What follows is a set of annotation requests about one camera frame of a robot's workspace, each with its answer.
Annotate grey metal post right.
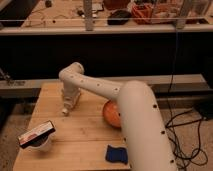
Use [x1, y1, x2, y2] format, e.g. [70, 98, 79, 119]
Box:
[175, 0, 194, 29]

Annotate black red box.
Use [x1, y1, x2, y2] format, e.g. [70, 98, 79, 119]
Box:
[18, 120, 56, 149]

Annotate orange ceramic bowl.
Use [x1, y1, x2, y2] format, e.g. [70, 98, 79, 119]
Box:
[102, 100, 121, 128]

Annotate orange crate on shelf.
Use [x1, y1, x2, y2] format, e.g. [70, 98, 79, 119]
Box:
[131, 3, 152, 25]

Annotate blue cloth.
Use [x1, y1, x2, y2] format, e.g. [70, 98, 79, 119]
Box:
[105, 145, 128, 164]

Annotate white plastic bottle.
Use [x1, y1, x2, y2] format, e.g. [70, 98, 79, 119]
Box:
[62, 98, 77, 116]

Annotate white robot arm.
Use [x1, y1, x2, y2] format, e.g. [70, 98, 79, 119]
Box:
[59, 62, 178, 171]

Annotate clear plastic cup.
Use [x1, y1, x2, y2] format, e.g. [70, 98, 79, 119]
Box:
[32, 136, 52, 152]

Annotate black floor cables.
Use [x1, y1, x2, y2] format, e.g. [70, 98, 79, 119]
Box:
[165, 109, 209, 171]

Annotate black object on shelf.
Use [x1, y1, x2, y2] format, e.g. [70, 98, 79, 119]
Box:
[107, 10, 131, 25]

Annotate grey metal post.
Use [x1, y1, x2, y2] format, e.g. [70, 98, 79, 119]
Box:
[83, 0, 93, 31]
[175, 0, 194, 29]

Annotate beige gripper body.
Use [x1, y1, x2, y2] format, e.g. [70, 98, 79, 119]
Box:
[62, 86, 81, 102]

